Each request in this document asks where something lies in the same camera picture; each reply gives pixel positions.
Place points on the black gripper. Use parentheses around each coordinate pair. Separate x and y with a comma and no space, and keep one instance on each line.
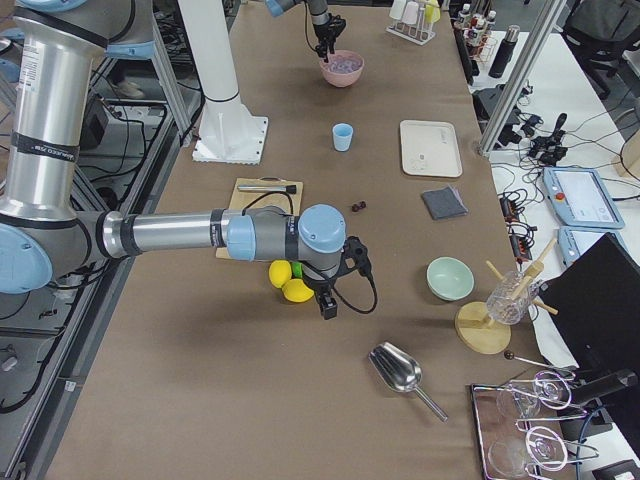
(320,288)
(320,23)

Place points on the pile of clear ice cubes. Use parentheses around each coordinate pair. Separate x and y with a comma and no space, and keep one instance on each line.
(343,64)

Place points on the white plastic cup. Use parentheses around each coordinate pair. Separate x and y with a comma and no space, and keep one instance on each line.
(397,9)

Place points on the light blue plastic cup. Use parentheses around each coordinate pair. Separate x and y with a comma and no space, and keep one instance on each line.
(342,136)

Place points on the pink plastic cup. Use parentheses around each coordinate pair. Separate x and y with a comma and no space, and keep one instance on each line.
(411,13)

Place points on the dark red cherries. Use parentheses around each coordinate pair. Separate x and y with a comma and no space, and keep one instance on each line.
(356,207)

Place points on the yellow plastic cup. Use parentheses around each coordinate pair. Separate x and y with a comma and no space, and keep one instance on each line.
(432,12)

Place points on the metal ice scoop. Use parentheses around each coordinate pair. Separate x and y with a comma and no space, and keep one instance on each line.
(402,374)

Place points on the wooden cup tree stand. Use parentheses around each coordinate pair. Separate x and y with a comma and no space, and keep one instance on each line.
(485,326)

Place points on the pink bowl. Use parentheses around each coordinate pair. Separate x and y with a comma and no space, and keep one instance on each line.
(341,81)

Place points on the yellow lemon outer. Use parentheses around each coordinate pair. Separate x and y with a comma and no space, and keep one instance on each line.
(296,291)

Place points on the green lime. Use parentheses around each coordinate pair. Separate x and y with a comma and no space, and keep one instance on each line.
(297,270)

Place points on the yellow lemon near board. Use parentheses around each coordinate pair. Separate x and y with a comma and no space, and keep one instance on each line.
(280,272)

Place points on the wooden cutting board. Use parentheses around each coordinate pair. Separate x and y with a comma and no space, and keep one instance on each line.
(258,226)

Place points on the steel muddler black tip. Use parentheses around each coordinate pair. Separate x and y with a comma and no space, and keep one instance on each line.
(288,189)

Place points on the mint green bowl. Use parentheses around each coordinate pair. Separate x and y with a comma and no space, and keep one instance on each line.
(449,278)

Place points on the cream rabbit tray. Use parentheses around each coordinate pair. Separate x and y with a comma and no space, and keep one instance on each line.
(429,148)

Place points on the grey folded cloth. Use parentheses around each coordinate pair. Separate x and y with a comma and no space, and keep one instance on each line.
(444,203)

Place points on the black water bottle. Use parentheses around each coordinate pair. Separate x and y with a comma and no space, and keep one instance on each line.
(504,52)

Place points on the clear glass on stand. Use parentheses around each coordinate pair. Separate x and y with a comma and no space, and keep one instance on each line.
(511,298)

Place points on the metal tray with glasses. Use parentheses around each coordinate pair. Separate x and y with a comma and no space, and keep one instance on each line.
(518,427)

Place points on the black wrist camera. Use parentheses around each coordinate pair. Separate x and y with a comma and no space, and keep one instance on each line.
(328,307)

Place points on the white wire cup rack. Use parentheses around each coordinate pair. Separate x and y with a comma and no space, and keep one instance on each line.
(420,34)

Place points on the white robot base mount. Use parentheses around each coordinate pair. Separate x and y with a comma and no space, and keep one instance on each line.
(228,132)

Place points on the aluminium frame post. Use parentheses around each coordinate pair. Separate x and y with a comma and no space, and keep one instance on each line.
(546,20)

